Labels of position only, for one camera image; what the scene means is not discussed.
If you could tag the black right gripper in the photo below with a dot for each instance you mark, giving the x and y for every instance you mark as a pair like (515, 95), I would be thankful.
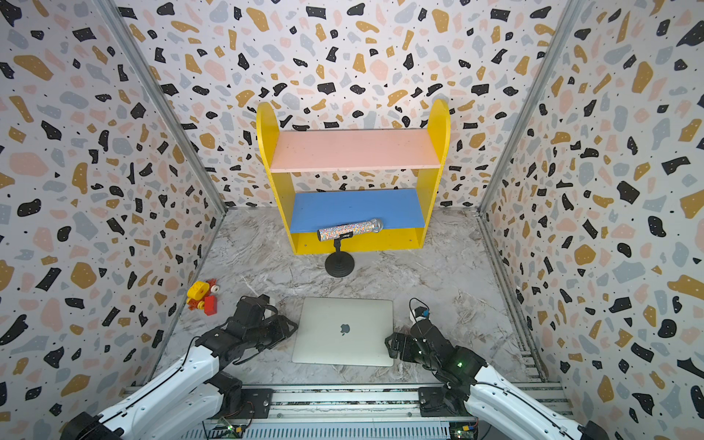
(406, 341)

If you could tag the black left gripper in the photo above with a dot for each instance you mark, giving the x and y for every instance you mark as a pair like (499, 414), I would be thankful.
(282, 330)

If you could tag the silver laptop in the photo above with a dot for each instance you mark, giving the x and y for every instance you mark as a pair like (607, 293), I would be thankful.
(345, 332)

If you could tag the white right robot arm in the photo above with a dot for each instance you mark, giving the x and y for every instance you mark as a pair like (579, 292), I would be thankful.
(470, 385)

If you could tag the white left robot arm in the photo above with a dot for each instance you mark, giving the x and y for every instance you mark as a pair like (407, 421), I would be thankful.
(196, 387)

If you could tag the red yellow toy vehicle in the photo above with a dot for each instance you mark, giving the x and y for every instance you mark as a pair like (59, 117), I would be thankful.
(202, 296)

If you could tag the glitter microphone on black stand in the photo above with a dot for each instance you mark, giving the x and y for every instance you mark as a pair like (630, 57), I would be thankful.
(340, 264)

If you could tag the yellow pink blue shelf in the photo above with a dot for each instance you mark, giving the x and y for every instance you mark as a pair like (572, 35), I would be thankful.
(404, 213)

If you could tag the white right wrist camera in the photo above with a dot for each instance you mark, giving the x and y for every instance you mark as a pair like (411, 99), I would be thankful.
(419, 314)

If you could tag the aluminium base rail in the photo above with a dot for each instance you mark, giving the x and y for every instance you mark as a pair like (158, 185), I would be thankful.
(371, 405)

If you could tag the aluminium corner frame post left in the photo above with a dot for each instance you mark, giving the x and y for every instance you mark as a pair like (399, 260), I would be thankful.
(108, 11)

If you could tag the aluminium corner frame post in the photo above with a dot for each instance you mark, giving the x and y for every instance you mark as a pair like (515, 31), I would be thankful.
(564, 26)
(108, 11)

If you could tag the aluminium corner frame post right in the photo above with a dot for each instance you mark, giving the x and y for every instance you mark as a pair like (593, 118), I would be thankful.
(564, 26)

